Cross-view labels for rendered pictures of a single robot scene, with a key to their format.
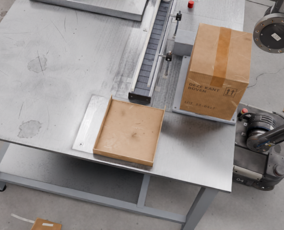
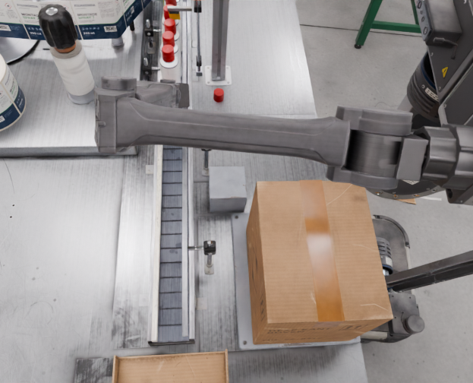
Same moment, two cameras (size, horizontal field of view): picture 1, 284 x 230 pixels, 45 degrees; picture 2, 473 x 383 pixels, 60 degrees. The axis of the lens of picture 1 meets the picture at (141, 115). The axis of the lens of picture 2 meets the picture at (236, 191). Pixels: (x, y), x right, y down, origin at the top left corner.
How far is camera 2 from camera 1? 86 cm
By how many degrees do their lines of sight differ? 11
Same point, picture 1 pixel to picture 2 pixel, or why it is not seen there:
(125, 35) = (114, 194)
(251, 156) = not seen: hidden behind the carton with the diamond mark
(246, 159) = not seen: hidden behind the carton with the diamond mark
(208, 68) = (304, 304)
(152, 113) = (204, 367)
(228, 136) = (353, 373)
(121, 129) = not seen: outside the picture
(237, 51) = (348, 237)
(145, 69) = (169, 274)
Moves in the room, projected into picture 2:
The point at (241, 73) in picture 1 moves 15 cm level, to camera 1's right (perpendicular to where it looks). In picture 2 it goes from (373, 295) to (443, 283)
